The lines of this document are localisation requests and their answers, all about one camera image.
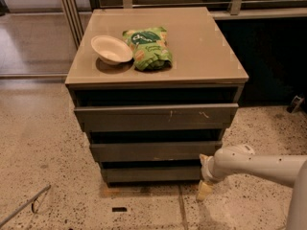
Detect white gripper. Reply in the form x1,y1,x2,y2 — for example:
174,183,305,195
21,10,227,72
196,154,220,201

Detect grey bottom drawer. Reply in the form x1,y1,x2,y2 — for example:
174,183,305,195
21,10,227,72
102,166,201,184

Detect grey drawer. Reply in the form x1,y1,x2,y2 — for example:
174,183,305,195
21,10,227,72
102,166,201,184
90,141,223,162
75,103,238,132

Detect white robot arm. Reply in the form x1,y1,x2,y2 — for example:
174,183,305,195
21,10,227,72
197,144,307,230

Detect grey middle drawer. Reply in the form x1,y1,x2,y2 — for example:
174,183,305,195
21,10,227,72
90,141,223,162

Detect grey top drawer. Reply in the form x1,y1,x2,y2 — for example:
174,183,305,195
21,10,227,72
75,103,238,132

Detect grey drawer cabinet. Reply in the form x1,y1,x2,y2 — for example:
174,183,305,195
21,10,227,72
65,8,248,170

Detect dark caster foot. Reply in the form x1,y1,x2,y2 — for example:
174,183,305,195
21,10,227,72
286,95,304,113

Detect green snack bag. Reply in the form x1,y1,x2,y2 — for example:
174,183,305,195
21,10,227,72
123,27,173,71

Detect white paper bowl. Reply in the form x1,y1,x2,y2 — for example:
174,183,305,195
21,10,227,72
91,35,132,65

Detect grey metal rod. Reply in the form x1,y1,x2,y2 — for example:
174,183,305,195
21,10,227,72
0,184,51,228

